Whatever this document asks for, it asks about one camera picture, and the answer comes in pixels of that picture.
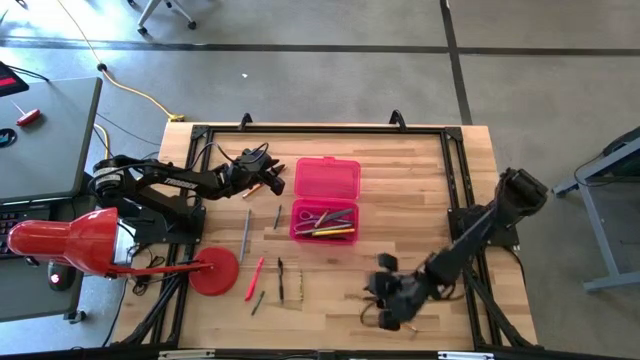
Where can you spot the red desk lamp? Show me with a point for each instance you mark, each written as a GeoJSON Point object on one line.
{"type": "Point", "coordinates": [75, 240]}

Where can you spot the small green pencil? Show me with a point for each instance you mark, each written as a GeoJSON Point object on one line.
{"type": "Point", "coordinates": [258, 303]}

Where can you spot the short orange pencil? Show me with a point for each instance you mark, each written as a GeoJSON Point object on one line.
{"type": "Point", "coordinates": [252, 190]}

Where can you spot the yellow pen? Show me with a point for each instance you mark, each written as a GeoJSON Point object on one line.
{"type": "Point", "coordinates": [335, 232]}

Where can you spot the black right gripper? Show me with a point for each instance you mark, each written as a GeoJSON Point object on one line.
{"type": "Point", "coordinates": [412, 292]}

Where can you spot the grey desk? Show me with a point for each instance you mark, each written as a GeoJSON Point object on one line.
{"type": "Point", "coordinates": [45, 150]}

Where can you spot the dark lower desk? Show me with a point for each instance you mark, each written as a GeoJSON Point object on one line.
{"type": "Point", "coordinates": [25, 300]}

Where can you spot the pink plastic supply box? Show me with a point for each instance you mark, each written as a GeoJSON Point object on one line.
{"type": "Point", "coordinates": [327, 177]}

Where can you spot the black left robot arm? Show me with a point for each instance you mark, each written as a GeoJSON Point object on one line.
{"type": "Point", "coordinates": [150, 182]}

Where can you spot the office chair base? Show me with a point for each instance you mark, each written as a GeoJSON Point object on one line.
{"type": "Point", "coordinates": [155, 12]}

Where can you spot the black aluminium frame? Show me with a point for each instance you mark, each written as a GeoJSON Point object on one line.
{"type": "Point", "coordinates": [325, 129]}

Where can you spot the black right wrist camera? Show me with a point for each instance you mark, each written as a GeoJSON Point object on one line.
{"type": "Point", "coordinates": [382, 289]}

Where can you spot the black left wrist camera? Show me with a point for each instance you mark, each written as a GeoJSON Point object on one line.
{"type": "Point", "coordinates": [250, 159]}

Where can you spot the black pen with grip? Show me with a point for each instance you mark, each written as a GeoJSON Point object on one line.
{"type": "Point", "coordinates": [280, 280]}

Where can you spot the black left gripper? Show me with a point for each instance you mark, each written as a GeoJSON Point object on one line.
{"type": "Point", "coordinates": [250, 178]}

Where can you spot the dark green pen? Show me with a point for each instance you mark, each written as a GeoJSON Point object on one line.
{"type": "Point", "coordinates": [277, 217]}

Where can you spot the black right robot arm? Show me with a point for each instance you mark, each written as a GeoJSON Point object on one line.
{"type": "Point", "coordinates": [475, 235]}

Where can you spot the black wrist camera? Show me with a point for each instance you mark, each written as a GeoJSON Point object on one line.
{"type": "Point", "coordinates": [382, 289]}
{"type": "Point", "coordinates": [250, 159]}

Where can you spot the grey metal table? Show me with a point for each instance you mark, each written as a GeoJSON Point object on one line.
{"type": "Point", "coordinates": [622, 157]}

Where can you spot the olive pencil with green tip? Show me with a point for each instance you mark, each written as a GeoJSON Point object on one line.
{"type": "Point", "coordinates": [301, 285]}

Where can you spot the grey-green pencil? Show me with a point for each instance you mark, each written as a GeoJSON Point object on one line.
{"type": "Point", "coordinates": [325, 228]}

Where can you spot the black device with red panel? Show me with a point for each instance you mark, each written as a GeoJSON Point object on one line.
{"type": "Point", "coordinates": [10, 82]}

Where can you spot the black keyboard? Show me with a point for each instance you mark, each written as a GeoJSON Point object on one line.
{"type": "Point", "coordinates": [20, 225]}

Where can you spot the grey pen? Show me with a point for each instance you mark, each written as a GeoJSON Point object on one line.
{"type": "Point", "coordinates": [245, 235]}

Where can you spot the pink pen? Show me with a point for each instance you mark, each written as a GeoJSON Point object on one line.
{"type": "Point", "coordinates": [254, 279]}

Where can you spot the black computer mouse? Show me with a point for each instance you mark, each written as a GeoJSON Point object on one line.
{"type": "Point", "coordinates": [60, 277]}

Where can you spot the white metal bracket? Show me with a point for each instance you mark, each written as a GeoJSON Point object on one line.
{"type": "Point", "coordinates": [185, 355]}
{"type": "Point", "coordinates": [465, 356]}

